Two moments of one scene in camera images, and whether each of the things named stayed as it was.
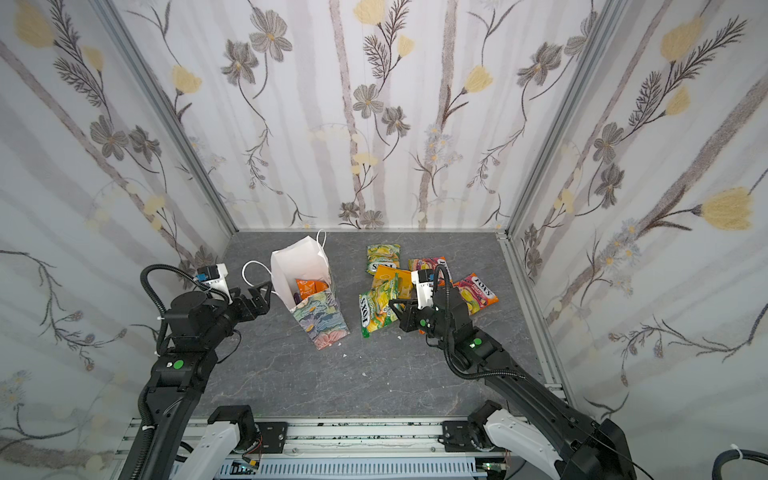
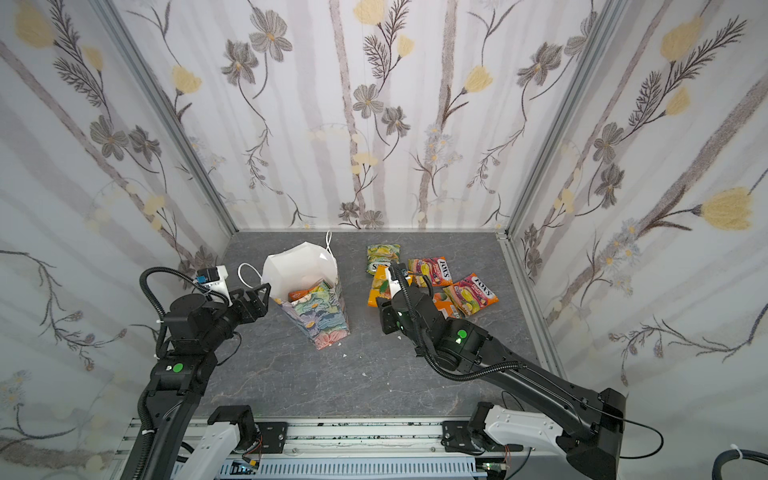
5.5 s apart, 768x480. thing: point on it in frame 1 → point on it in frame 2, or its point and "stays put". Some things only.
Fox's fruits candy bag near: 475,293 stays put
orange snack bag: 309,287 → 293,295
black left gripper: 260,306 stays put
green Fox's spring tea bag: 388,255 stays put
